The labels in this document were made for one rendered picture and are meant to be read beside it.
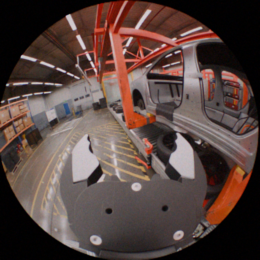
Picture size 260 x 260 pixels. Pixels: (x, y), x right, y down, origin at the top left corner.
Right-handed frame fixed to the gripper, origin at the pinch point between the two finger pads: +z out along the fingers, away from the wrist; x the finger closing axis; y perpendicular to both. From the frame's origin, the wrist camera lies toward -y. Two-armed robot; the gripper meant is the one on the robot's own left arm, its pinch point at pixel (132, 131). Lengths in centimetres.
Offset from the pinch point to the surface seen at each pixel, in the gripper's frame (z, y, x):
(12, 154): 3, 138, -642
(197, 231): -35, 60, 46
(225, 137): 22, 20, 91
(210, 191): -6, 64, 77
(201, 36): 164, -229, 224
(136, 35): 162, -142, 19
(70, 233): -57, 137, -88
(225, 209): -28, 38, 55
